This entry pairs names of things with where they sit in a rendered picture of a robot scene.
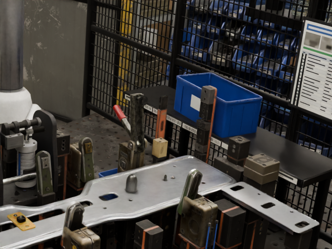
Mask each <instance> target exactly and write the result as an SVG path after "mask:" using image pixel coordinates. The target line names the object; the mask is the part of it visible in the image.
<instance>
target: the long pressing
mask: <svg viewBox="0 0 332 249"><path fill-rule="evenodd" d="M173 166H176V167H173ZM195 168H196V169H197V170H198V171H200V172H201V173H202V175H203V176H202V180H201V183H200V185H199V189H198V192H197V193H198V194H200V195H202V196H203V197H206V196H209V195H212V194H215V193H218V192H221V191H222V190H221V188H222V187H225V186H229V185H232V184H235V183H237V182H236V180H235V179H234V178H232V177H231V176H229V175H227V174H225V173H223V172H221V171H220V170H218V169H216V168H214V167H212V166H210V165H208V164H207V163H205V162H203V161H201V160H199V159H197V158H196V157H194V156H191V155H185V156H181V157H177V158H173V159H170V160H166V161H162V162H158V163H154V164H151V165H147V166H142V167H138V168H135V169H131V170H127V171H123V172H119V173H116V174H112V175H108V176H104V177H101V178H97V179H93V180H90V181H88V182H87V183H86V184H85V186H84V188H83V191H82V193H81V194H80V195H78V196H75V197H72V198H68V199H65V200H61V201H57V202H54V203H50V204H47V205H43V206H39V207H27V206H19V205H4V206H0V226H1V225H5V224H8V223H13V222H12V221H11V220H10V219H9V218H7V215H9V214H13V213H16V212H21V213H22V214H24V215H25V216H26V217H27V218H29V217H32V216H36V215H39V214H43V213H46V212H50V211H53V210H57V209H61V210H62V211H64V213H63V214H60V215H57V216H53V217H50V218H46V219H43V220H40V221H36V222H33V223H34V224H35V226H36V227H35V228H33V229H30V230H26V231H21V230H20V229H19V228H18V227H17V226H16V227H15V228H12V229H9V230H5V231H2V232H0V249H26V248H29V247H32V246H35V245H39V244H42V243H45V242H48V241H51V240H54V239H57V238H60V237H61V236H62V230H63V225H64V220H65V215H66V210H67V207H68V205H69V204H70V203H72V202H74V201H78V202H79V203H82V202H90V203H91V204H92V205H91V206H87V207H84V213H83V221H82V223H83V224H84V225H85V226H87V227H88V228H91V227H94V226H97V225H100V224H103V223H107V222H111V221H125V220H135V219H139V218H142V217H145V216H148V215H151V214H154V213H156V212H159V211H163V210H166V209H169V208H172V207H175V206H178V205H179V201H180V198H181V195H182V192H183V188H184V185H185V182H186V178H187V175H188V173H189V172H190V171H191V170H193V169H195ZM130 174H134V175H136V177H137V191H136V192H135V193H129V192H127V191H126V190H125V186H126V179H127V177H128V176H129V175H130ZM165 175H167V179H166V180H167V181H163V180H164V176H165ZM172 176H174V179H172ZM203 183H205V184H203ZM109 194H114V195H116V196H117V198H115V199H111V200H108V201H103V200H101V199H100V197H103V196H106V195H109ZM129 200H132V201H129ZM104 208H106V209H104ZM13 224H14V223H13Z"/></svg>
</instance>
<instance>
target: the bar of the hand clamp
mask: <svg viewBox="0 0 332 249"><path fill-rule="evenodd" d="M147 103H148V98H147V97H146V96H144V94H141V93H135V94H131V95H130V131H131V140H132V141H134V142H135V152H136V151H137V136H138V139H139V141H140V142H141V145H140V146H139V147H138V148H139V149H141V150H144V106H145V105H146V104H147Z"/></svg>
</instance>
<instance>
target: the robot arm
mask: <svg viewBox="0 0 332 249"><path fill-rule="evenodd" d="M23 49H24V0H0V124H2V123H8V124H11V123H12V122H13V121H18V122H22V121H23V120H26V119H29V120H32V119H33V115H34V112H35V111H36V110H41V108H40V107H39V106H38V105H37V104H32V100H31V95H30V93H29V92H28V91H27V90H26V89H25V88H24V87H23Z"/></svg>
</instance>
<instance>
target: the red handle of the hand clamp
mask: <svg viewBox="0 0 332 249"><path fill-rule="evenodd" d="M113 110H114V112H115V113H116V115H117V117H118V118H119V120H120V122H122V124H123V126H124V128H125V129H126V131H127V133H128V134H129V136H130V138H131V131H130V124H129V123H128V121H127V119H126V116H125V115H124V113H123V111H122V110H121V108H120V106H119V105H114V107H113ZM140 145H141V142H140V141H139V139H138V138H137V147H139V146H140Z"/></svg>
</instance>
